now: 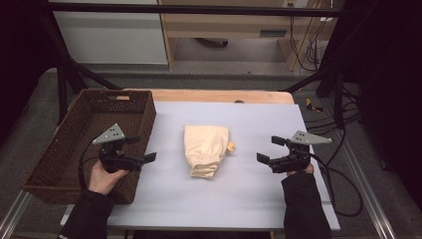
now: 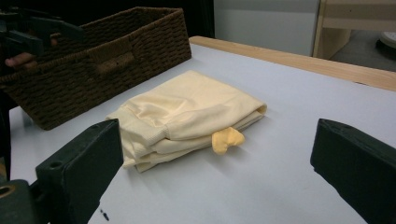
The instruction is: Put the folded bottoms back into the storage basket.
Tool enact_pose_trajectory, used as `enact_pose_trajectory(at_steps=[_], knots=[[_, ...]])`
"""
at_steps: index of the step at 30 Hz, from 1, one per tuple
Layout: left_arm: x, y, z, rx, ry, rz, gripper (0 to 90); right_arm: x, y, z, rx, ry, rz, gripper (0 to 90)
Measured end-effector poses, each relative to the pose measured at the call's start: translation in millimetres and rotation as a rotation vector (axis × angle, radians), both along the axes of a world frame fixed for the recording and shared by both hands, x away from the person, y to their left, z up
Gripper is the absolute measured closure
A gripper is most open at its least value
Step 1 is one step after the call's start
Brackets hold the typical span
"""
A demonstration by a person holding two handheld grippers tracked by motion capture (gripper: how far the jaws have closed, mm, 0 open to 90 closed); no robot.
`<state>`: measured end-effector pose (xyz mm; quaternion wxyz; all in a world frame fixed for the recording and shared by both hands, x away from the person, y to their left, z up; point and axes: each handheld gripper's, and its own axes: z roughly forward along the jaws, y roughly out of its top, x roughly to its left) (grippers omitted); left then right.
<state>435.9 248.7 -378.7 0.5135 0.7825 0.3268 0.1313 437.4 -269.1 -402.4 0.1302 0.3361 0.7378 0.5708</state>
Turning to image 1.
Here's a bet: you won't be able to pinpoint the brown wicker basket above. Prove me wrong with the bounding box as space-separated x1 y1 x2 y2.
22 88 157 205

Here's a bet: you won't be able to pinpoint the hand-held gripper cable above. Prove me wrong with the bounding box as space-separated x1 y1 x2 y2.
77 134 102 192
309 151 364 218

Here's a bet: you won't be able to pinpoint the aluminium rail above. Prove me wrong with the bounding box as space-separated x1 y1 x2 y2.
0 190 34 239
327 109 398 239

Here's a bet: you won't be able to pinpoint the white cabinet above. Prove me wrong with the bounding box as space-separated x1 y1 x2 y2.
52 0 169 66

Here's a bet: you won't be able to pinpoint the right hand-held gripper cable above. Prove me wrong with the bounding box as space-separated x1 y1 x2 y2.
309 151 364 218

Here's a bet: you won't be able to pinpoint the wooden table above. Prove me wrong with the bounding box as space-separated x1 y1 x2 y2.
122 88 296 106

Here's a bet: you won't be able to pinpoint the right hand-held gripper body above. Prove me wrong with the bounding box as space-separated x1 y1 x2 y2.
269 129 333 174

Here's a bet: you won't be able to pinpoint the black curtain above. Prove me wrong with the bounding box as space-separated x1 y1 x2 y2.
326 0 422 211
0 0 65 144

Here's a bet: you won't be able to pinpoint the white foam mat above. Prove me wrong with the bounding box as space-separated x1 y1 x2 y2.
60 101 341 232

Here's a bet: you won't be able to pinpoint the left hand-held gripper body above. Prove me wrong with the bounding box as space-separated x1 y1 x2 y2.
92 122 146 174

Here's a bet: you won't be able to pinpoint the person's left hand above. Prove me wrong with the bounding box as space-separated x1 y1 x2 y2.
88 158 129 196

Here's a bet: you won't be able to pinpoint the cream cloth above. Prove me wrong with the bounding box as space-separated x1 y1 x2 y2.
183 124 236 179

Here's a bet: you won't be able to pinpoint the yellow and black tape piece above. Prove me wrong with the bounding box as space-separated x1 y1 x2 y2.
305 98 324 114

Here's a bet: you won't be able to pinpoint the light wooden desk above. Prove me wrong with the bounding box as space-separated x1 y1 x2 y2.
156 0 336 73

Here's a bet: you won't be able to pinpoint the hanging black cables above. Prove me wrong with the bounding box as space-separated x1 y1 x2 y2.
289 15 322 73

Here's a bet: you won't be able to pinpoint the bundle of black floor cables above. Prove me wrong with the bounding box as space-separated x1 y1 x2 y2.
304 82 363 167

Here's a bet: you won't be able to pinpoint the left hand-held gripper cable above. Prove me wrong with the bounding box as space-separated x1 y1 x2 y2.
77 134 102 192

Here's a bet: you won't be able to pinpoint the person's right hand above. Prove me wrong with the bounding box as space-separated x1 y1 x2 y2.
287 162 315 177

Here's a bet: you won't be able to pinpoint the black metal frame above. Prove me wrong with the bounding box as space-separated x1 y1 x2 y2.
39 0 346 131

